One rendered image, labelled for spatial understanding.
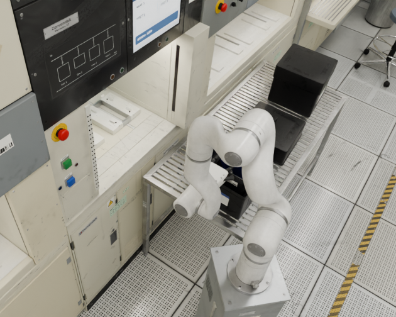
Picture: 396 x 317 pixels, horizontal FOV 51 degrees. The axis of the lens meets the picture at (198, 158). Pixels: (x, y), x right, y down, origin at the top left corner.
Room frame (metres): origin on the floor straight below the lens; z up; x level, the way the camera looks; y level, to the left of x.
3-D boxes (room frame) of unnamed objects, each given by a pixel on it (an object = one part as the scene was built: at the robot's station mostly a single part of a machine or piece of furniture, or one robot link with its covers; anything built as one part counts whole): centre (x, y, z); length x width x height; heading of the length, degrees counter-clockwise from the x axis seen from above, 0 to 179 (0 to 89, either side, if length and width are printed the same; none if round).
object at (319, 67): (2.08, -0.54, 0.89); 0.29 x 0.29 x 0.25; 67
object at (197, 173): (0.95, -0.03, 1.17); 0.16 x 0.09 x 0.30; 62
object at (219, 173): (1.09, -0.06, 1.06); 0.11 x 0.10 x 0.07; 152
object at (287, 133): (1.67, -0.37, 0.83); 0.29 x 0.29 x 0.13; 65
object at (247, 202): (1.29, -0.17, 0.85); 0.28 x 0.28 x 0.17; 62
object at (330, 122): (1.71, -0.31, 0.38); 1.30 x 0.60 x 0.76; 153
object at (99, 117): (1.55, 0.47, 0.89); 0.22 x 0.21 x 0.04; 63
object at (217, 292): (0.85, -0.28, 0.38); 0.28 x 0.28 x 0.76; 18
